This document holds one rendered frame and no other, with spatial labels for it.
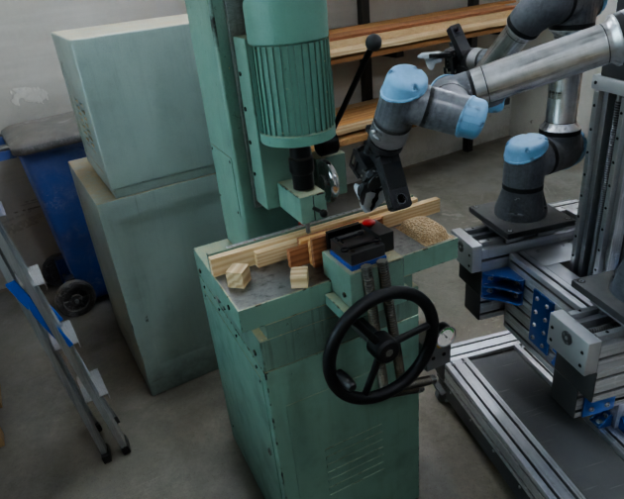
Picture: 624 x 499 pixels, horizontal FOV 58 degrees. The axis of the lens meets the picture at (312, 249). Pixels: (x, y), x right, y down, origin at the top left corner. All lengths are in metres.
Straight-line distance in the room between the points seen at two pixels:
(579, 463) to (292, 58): 1.37
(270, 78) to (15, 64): 2.34
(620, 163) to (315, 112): 0.76
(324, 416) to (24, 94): 2.52
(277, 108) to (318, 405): 0.75
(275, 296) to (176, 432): 1.16
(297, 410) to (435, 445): 0.80
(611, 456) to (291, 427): 0.95
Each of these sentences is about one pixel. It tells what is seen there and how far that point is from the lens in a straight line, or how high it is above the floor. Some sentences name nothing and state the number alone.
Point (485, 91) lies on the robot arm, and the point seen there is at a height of 1.31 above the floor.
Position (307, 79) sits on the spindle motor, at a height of 1.34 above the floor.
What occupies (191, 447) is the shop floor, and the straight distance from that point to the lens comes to 2.25.
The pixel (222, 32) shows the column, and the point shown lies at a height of 1.43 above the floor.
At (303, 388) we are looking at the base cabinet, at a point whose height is 0.62.
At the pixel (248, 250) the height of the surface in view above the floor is 0.94.
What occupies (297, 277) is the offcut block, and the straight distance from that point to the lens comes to 1.27.
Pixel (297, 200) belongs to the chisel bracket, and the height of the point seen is 1.06.
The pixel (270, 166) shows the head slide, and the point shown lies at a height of 1.11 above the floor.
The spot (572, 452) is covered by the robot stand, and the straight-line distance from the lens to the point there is 1.91.
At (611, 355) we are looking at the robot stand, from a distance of 1.45.
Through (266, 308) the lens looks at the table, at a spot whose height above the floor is 0.88.
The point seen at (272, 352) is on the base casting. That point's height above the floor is 0.76.
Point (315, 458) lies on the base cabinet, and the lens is 1.60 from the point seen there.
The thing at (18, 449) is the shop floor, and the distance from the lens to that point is 2.54.
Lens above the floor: 1.56
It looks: 27 degrees down
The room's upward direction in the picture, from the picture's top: 6 degrees counter-clockwise
